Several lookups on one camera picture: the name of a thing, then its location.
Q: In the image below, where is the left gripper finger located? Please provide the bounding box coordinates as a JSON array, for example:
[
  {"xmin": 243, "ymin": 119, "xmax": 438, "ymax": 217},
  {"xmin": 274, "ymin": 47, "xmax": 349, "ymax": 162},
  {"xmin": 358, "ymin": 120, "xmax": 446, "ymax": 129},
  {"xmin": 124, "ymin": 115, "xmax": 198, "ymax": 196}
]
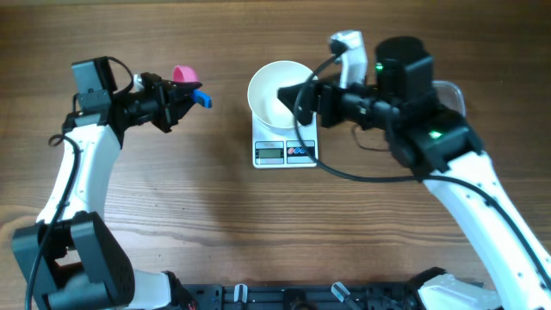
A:
[
  {"xmin": 172, "ymin": 96, "xmax": 195, "ymax": 125},
  {"xmin": 162, "ymin": 79, "xmax": 202, "ymax": 91}
]

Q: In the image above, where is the pink scoop blue handle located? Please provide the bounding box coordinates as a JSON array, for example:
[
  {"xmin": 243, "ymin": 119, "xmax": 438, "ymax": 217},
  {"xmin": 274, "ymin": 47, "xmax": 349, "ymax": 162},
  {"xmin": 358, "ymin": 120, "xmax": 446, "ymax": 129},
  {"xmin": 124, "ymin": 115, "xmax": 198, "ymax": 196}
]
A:
[{"xmin": 172, "ymin": 65, "xmax": 213, "ymax": 109}]

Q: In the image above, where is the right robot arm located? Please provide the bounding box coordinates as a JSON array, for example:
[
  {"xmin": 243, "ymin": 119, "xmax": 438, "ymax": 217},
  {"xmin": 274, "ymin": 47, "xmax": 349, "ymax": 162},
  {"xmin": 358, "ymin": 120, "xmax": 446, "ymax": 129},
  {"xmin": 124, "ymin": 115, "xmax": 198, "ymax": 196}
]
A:
[{"xmin": 277, "ymin": 31, "xmax": 550, "ymax": 309}]

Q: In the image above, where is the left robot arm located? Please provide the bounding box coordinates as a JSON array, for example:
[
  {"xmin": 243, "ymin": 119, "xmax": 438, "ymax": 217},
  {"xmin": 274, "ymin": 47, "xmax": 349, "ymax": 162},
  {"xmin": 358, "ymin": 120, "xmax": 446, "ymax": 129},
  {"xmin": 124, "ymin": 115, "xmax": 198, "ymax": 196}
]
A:
[{"xmin": 12, "ymin": 56, "xmax": 212, "ymax": 309}]

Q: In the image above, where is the white bowl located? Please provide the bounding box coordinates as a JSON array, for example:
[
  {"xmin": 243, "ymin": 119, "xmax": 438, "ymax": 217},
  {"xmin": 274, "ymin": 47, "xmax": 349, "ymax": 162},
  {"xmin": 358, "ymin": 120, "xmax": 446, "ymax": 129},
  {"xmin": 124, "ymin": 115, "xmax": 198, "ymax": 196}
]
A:
[{"xmin": 247, "ymin": 60, "xmax": 313, "ymax": 131}]

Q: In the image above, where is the white digital kitchen scale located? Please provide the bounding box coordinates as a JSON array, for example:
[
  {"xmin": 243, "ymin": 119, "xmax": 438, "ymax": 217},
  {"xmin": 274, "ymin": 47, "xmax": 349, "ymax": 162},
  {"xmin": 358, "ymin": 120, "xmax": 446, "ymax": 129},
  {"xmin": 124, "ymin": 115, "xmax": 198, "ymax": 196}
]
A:
[{"xmin": 252, "ymin": 116, "xmax": 319, "ymax": 169}]

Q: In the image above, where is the clear plastic container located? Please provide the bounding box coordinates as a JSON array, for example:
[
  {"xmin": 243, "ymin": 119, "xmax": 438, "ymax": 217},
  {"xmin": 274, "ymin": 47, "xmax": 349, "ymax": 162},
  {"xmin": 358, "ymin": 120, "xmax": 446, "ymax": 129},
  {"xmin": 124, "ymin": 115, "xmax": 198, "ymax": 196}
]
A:
[{"xmin": 432, "ymin": 80, "xmax": 467, "ymax": 116}]

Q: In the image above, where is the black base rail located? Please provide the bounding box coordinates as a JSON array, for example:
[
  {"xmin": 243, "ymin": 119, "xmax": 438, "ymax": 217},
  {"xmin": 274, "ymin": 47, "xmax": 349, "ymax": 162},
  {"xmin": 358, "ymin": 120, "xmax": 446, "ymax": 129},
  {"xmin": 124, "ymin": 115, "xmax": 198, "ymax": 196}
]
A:
[{"xmin": 184, "ymin": 282, "xmax": 424, "ymax": 310}]

